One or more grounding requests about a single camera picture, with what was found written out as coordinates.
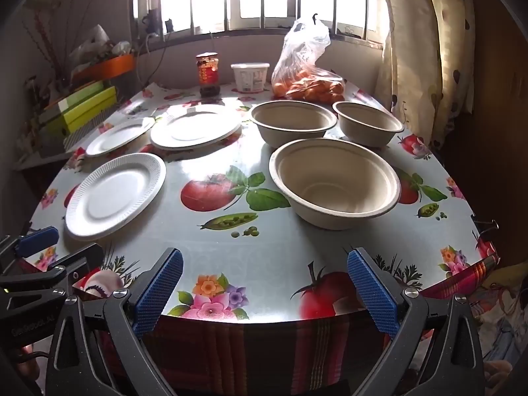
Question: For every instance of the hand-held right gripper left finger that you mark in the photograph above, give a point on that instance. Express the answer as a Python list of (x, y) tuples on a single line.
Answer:
[(159, 293)]

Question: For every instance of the grey patterned box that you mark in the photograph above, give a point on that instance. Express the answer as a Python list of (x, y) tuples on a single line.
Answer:
[(88, 134)]

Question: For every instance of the black hook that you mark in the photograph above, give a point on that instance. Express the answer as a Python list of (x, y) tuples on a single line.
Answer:
[(315, 18)]

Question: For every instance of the black binder clip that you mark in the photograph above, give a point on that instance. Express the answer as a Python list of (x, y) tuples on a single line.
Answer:
[(489, 226)]

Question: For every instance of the brown wooden cabinet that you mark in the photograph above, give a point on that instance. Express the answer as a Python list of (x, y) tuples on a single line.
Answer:
[(495, 70)]

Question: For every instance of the cream patterned curtain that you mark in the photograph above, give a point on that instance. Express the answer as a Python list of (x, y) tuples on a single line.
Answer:
[(425, 49)]

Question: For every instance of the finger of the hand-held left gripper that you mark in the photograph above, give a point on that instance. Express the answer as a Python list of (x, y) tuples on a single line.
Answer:
[(37, 240), (80, 260)]

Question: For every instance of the red plaid cloth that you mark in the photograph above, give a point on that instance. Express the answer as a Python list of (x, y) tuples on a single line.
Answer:
[(255, 359)]

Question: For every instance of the wooden side table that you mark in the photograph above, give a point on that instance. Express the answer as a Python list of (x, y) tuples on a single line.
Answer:
[(37, 161)]

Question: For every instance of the red label sauce jar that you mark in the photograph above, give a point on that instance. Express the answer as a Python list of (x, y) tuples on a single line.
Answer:
[(207, 74)]

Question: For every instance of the white plastic tub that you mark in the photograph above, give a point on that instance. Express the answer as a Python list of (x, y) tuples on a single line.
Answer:
[(249, 76)]

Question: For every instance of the white plastic bag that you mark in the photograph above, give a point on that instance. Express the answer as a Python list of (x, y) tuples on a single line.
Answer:
[(93, 39)]

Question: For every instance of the vegetable print tablecloth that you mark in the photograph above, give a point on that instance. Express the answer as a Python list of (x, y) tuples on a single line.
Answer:
[(264, 247)]

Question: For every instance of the clear bag of oranges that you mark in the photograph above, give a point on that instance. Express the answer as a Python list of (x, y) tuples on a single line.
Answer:
[(307, 66)]

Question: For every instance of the beige paper bowl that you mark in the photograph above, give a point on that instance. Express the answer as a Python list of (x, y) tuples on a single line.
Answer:
[(367, 121), (293, 121), (334, 181)]

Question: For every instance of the floral printed fabric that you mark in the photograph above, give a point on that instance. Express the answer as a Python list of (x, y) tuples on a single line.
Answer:
[(499, 321)]

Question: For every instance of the yellow-green flat box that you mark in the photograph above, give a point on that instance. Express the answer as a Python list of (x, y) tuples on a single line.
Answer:
[(90, 109)]

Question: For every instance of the green flat box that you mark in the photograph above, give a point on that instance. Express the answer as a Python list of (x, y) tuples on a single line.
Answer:
[(78, 95)]

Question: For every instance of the white foam plate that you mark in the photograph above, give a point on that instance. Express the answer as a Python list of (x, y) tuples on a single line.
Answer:
[(119, 136), (115, 196), (196, 126)]

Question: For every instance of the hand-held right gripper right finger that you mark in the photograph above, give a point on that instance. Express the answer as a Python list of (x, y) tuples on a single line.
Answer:
[(371, 293)]

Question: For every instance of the black charger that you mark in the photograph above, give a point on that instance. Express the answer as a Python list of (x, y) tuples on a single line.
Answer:
[(152, 20)]

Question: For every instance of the dried branches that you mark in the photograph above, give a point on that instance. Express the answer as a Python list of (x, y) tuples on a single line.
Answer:
[(45, 29)]

